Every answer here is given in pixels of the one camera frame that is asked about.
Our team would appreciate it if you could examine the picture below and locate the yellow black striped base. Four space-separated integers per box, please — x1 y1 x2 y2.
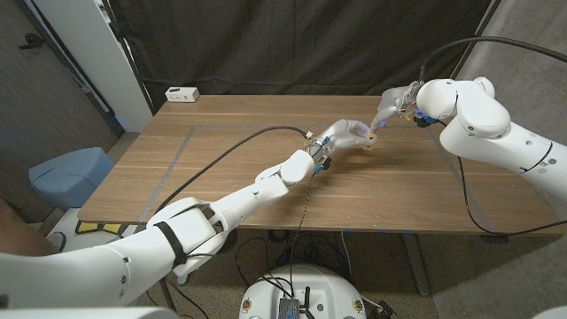
74 220 130 236

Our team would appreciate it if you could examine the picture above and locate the black backdrop curtain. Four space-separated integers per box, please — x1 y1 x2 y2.
107 0 493 111

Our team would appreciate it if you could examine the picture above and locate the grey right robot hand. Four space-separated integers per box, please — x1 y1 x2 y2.
370 81 424 132

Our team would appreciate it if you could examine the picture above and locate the black backdrop stand pole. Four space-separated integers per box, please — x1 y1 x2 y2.
450 0 504 80
100 0 157 117

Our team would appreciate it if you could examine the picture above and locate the blue padded stool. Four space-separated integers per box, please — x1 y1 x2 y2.
27 146 116 212

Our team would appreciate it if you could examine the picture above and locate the grey electronics box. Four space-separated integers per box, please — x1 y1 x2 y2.
277 297 302 319

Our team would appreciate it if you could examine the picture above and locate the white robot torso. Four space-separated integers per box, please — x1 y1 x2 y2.
238 263 369 319

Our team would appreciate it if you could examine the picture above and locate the person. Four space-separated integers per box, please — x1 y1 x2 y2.
0 201 68 258

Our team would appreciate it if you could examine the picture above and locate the white power strip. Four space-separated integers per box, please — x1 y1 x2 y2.
164 86 201 104

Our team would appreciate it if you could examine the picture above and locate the black round disc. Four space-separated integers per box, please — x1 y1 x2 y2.
221 227 239 253

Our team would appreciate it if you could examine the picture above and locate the thin black hanging cable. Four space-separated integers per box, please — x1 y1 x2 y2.
288 171 318 290
436 119 567 237

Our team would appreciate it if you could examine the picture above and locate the black cable bundle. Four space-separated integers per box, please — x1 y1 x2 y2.
233 229 352 287

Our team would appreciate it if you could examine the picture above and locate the grey table leg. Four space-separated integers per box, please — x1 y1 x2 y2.
400 232 432 298

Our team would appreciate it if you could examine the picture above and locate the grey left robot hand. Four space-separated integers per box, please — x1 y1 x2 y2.
314 118 374 157

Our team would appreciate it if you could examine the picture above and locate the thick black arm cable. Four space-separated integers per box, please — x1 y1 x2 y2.
417 35 567 83
154 125 311 214

